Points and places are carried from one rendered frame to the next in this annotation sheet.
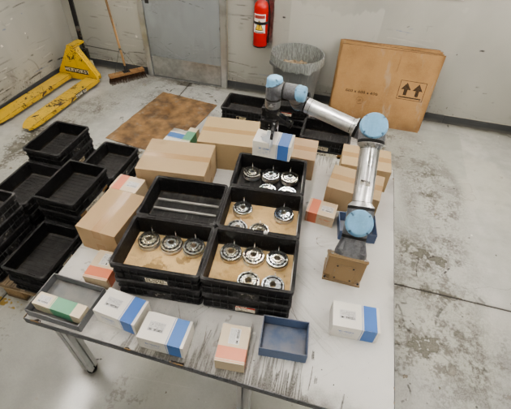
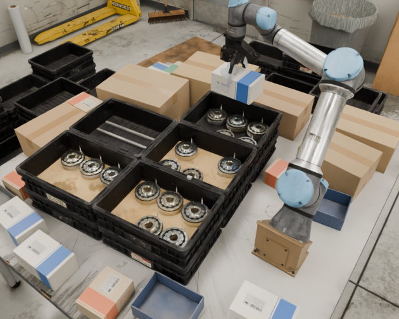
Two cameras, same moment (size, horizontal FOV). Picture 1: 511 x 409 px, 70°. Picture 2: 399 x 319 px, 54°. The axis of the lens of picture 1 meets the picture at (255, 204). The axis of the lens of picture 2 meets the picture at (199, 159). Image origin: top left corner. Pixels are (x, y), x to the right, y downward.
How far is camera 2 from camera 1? 0.57 m
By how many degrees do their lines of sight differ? 17
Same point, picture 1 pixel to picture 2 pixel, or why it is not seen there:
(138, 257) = (54, 173)
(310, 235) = (261, 200)
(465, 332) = not seen: outside the picture
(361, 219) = (296, 182)
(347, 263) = (278, 239)
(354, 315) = (263, 306)
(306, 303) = (218, 275)
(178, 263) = (89, 188)
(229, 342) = (101, 287)
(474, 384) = not seen: outside the picture
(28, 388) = not seen: outside the picture
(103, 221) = (41, 130)
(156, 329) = (35, 250)
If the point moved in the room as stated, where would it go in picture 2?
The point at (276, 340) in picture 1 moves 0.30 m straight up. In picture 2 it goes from (161, 306) to (155, 257)
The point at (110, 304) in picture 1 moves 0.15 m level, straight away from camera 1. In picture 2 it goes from (7, 212) to (11, 186)
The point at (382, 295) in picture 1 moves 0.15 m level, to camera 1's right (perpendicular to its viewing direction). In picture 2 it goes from (321, 296) to (365, 312)
